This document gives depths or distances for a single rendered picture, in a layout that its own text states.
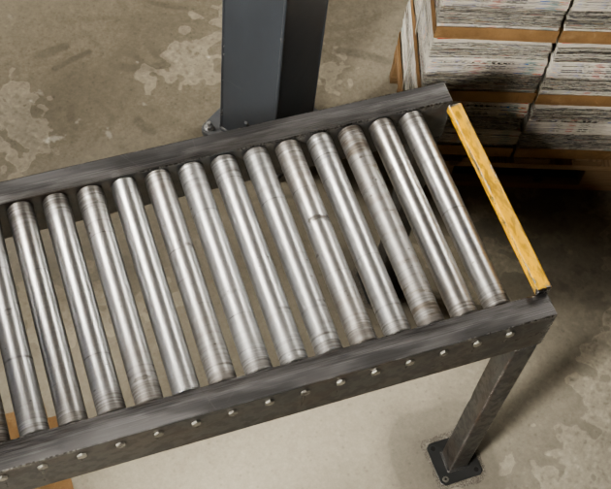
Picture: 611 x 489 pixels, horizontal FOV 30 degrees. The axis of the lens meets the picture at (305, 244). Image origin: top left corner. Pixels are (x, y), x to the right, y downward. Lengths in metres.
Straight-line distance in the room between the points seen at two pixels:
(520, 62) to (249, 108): 0.72
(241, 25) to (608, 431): 1.34
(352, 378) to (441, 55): 0.99
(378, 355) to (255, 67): 1.10
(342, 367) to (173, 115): 1.42
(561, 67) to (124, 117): 1.21
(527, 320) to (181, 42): 1.66
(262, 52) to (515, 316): 1.06
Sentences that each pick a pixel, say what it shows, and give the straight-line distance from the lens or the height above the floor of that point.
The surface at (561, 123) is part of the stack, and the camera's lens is 3.01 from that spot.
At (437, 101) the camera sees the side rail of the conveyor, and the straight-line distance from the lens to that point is 2.32.
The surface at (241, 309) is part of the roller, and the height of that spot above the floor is 0.80.
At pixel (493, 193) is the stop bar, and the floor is 0.82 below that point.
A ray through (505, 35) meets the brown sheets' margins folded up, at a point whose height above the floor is 0.63.
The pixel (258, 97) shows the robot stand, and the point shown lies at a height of 0.26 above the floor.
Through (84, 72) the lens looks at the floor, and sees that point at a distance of 3.35.
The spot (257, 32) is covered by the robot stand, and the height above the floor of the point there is 0.50.
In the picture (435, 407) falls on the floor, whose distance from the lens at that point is 2.86.
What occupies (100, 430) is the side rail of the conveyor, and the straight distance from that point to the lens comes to 1.94.
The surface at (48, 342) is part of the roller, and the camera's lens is 2.01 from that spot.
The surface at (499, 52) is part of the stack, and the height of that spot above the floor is 0.56.
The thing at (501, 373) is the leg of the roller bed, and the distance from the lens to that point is 2.29.
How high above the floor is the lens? 2.60
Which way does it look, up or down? 59 degrees down
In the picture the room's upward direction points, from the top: 9 degrees clockwise
